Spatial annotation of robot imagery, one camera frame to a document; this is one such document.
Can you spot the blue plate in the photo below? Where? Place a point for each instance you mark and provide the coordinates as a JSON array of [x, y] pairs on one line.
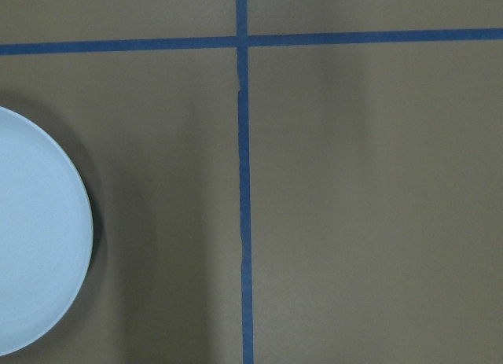
[[46, 232]]

